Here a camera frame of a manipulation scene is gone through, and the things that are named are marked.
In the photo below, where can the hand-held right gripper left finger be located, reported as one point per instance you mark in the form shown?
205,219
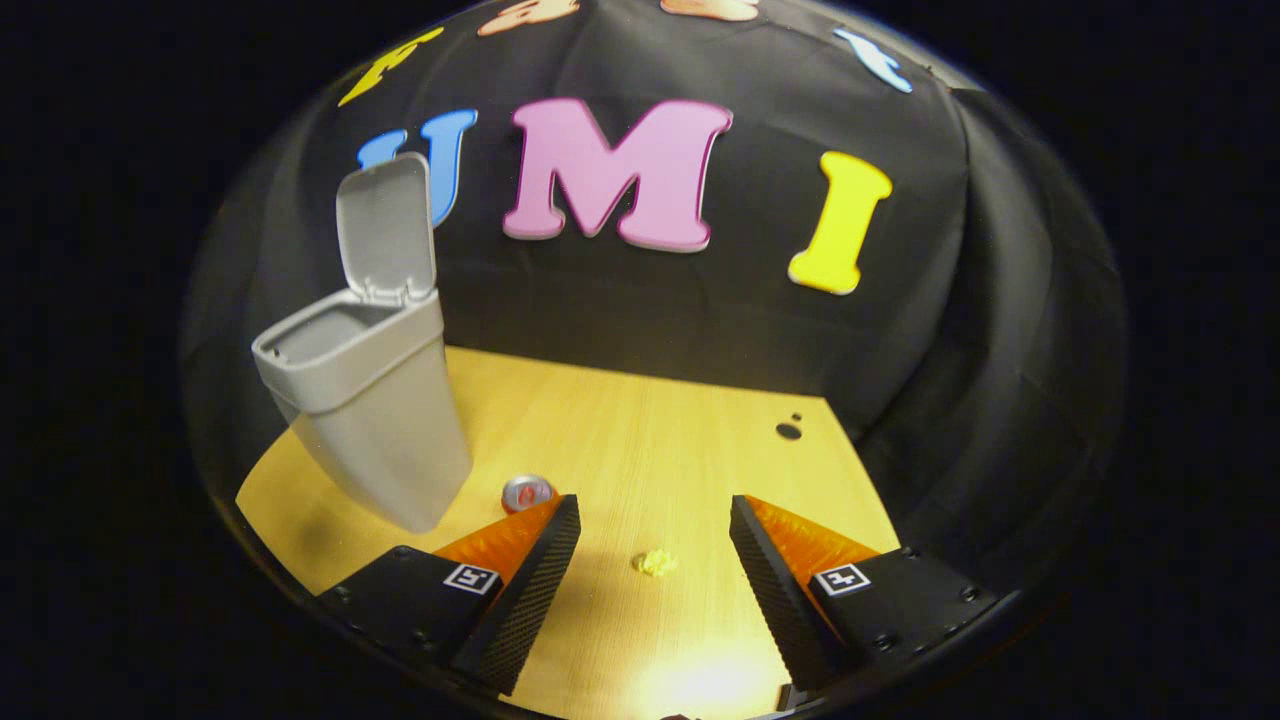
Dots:
525,600

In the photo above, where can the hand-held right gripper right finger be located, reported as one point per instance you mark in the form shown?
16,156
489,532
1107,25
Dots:
775,600

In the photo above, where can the red pop can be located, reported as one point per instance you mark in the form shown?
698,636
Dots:
527,492

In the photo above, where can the yellow paper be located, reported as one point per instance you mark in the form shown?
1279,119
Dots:
656,562

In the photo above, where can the white desktop garbage bin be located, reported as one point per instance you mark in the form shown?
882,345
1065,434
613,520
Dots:
380,420

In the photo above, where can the black backdrop cloth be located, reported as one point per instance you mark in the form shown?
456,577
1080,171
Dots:
700,300

